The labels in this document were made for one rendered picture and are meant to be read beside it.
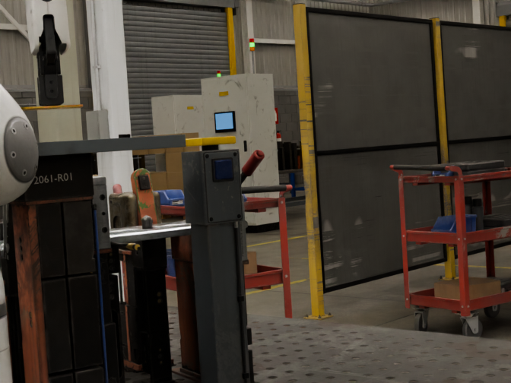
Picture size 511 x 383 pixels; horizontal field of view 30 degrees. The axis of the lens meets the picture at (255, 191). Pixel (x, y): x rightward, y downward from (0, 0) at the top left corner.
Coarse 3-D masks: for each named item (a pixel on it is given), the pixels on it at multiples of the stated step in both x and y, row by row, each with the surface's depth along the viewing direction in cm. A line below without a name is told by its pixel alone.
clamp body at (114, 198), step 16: (128, 192) 198; (112, 208) 198; (128, 208) 191; (112, 224) 199; (128, 224) 192; (128, 256) 194; (128, 272) 195; (128, 288) 195; (128, 304) 196; (128, 320) 196; (128, 336) 196; (128, 352) 197; (128, 368) 195
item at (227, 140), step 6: (192, 138) 146; (198, 138) 144; (204, 138) 143; (210, 138) 144; (216, 138) 144; (222, 138) 145; (228, 138) 145; (234, 138) 146; (186, 144) 147; (192, 144) 145; (198, 144) 144; (204, 144) 143; (210, 144) 144; (216, 144) 144; (204, 150) 146
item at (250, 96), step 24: (216, 96) 1218; (240, 96) 1191; (264, 96) 1208; (216, 120) 1218; (240, 120) 1195; (264, 120) 1207; (240, 144) 1198; (264, 144) 1206; (240, 168) 1201; (264, 168) 1206; (264, 192) 1205; (264, 216) 1205
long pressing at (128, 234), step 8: (152, 224) 187; (160, 224) 185; (168, 224) 184; (176, 224) 184; (184, 224) 184; (112, 232) 176; (120, 232) 177; (128, 232) 173; (136, 232) 168; (144, 232) 168; (152, 232) 169; (160, 232) 170; (168, 232) 170; (176, 232) 171; (184, 232) 172; (112, 240) 165; (120, 240) 166; (128, 240) 166; (136, 240) 167; (0, 248) 155
